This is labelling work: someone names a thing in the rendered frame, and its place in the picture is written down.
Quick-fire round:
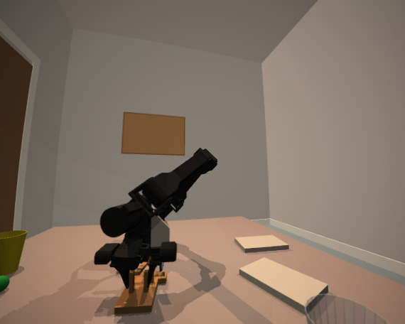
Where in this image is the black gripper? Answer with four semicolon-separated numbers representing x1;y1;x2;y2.
94;223;177;289

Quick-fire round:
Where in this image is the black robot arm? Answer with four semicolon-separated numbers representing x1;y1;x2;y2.
100;148;217;271

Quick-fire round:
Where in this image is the olive-yellow waste bin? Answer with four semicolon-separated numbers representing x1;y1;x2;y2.
0;230;27;276

